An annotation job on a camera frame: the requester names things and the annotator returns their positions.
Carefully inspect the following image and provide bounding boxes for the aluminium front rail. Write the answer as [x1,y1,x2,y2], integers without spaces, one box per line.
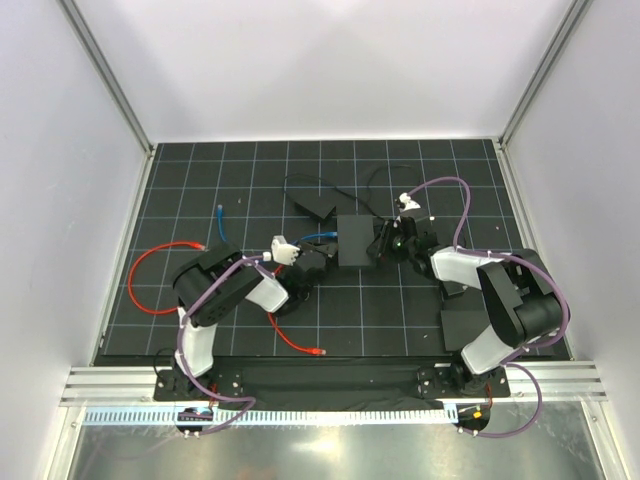
[59,361,607,407]

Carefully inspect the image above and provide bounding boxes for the white slotted cable duct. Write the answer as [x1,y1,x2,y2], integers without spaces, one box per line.
[83,404,458,427]

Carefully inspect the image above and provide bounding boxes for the aluminium frame post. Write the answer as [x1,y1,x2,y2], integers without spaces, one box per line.
[56,0,154,156]
[498,0,592,150]

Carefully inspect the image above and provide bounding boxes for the left aluminium frame post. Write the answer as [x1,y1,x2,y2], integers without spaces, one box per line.
[56,0,154,156]

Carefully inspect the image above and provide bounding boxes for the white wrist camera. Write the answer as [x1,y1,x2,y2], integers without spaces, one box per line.
[262,235,301,266]
[395,192,421,213]

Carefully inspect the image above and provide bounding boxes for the right aluminium frame post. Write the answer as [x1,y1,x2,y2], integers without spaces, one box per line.
[498,0,592,150]

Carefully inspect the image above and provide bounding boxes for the black grid mat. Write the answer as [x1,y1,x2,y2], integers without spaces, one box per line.
[95,139,522,365]

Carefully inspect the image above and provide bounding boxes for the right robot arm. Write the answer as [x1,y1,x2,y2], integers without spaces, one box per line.
[367,213,570,396]

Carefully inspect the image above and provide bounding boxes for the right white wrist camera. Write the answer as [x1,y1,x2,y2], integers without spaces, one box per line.
[395,192,421,213]

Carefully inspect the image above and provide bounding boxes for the black flat block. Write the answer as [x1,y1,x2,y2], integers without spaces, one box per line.
[441,310,490,352]

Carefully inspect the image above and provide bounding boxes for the red ethernet cable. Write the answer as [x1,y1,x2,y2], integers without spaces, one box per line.
[128,241,207,316]
[267,312,327,357]

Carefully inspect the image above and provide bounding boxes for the blue ethernet cable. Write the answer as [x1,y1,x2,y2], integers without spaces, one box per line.
[217,203,339,250]

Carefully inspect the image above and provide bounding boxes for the black network switch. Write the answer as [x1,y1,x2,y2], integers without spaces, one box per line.
[336,215,375,269]

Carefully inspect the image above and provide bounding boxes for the black power adapter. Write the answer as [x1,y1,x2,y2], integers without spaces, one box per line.
[291,194,336,223]

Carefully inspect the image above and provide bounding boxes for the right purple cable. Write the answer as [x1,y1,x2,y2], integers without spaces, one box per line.
[407,177,571,439]

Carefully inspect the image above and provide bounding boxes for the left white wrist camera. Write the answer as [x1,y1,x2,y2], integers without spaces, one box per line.
[262,235,301,266]

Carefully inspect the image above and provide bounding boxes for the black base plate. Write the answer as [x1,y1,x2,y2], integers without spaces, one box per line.
[154,356,511,409]

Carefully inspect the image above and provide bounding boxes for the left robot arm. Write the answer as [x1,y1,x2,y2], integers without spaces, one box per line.
[172,235,338,400]

